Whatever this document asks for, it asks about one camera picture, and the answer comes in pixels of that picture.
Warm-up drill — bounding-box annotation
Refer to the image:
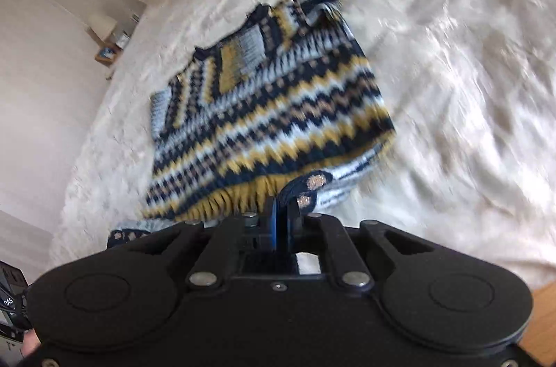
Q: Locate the person's left hand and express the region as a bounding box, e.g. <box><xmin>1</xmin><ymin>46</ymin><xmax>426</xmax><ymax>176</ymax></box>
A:
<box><xmin>21</xmin><ymin>330</ymin><xmax>41</xmax><ymax>358</ymax></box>

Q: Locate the left beige table lamp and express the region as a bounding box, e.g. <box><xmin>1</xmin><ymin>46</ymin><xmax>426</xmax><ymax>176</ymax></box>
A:
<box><xmin>89</xmin><ymin>12</ymin><xmax>118</xmax><ymax>42</ymax></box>

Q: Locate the navy yellow patterned knit sweater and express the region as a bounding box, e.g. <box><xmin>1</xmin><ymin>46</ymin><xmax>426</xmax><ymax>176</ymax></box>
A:
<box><xmin>107</xmin><ymin>0</ymin><xmax>395</xmax><ymax>247</ymax></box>

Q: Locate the white embroidered bedspread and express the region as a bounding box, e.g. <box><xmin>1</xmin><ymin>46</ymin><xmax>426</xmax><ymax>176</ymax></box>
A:
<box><xmin>48</xmin><ymin>0</ymin><xmax>555</xmax><ymax>288</ymax></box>

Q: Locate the left cream nightstand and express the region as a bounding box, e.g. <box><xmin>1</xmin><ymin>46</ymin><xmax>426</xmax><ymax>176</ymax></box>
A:
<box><xmin>94</xmin><ymin>31</ymin><xmax>130</xmax><ymax>81</ymax></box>

